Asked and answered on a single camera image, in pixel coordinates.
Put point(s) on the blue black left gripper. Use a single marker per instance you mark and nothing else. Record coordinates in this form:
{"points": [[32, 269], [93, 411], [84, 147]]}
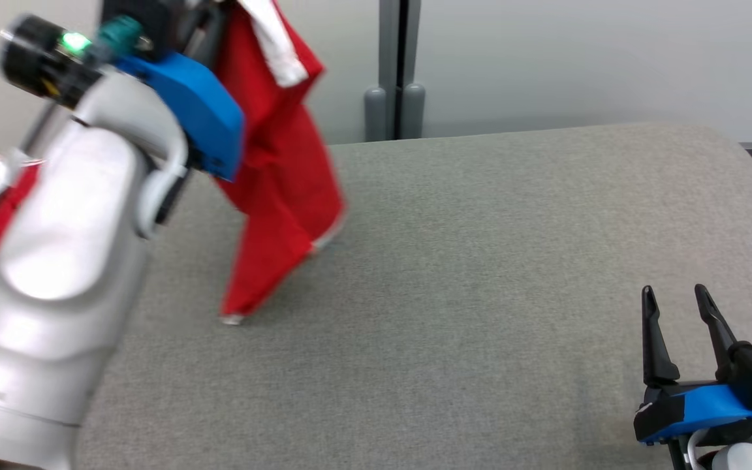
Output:
{"points": [[200, 111]]}

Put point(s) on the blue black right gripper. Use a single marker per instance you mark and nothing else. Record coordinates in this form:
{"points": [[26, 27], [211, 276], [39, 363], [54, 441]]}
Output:
{"points": [[702, 405]]}

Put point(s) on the red white garment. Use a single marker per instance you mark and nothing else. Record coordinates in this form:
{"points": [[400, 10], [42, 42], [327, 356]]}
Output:
{"points": [[284, 163]]}

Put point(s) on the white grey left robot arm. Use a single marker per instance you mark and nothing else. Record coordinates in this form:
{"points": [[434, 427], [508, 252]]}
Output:
{"points": [[56, 261]]}

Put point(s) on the grey partition post two feet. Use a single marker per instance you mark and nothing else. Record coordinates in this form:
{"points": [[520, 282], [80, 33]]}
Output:
{"points": [[394, 65]]}

